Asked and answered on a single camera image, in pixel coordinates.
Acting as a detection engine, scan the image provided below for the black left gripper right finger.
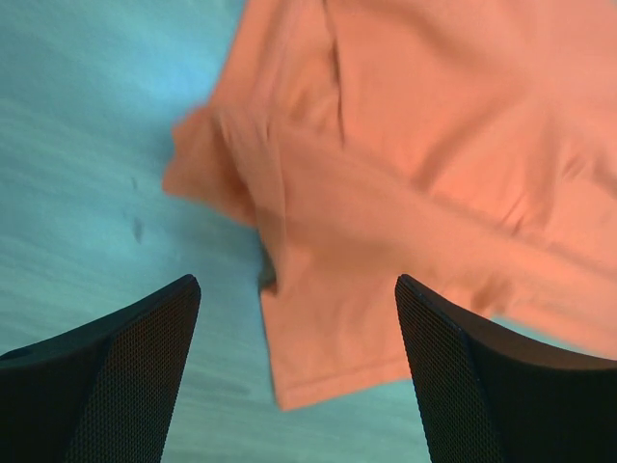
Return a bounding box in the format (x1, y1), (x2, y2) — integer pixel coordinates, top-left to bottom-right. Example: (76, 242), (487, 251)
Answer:
(395, 275), (616, 463)

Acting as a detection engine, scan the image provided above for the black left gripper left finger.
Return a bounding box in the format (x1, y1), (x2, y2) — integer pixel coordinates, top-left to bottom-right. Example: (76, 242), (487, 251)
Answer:
(1, 275), (201, 463)

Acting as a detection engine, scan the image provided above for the orange t shirt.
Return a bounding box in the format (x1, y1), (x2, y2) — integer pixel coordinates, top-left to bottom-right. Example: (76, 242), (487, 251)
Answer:
(163, 1), (616, 410)

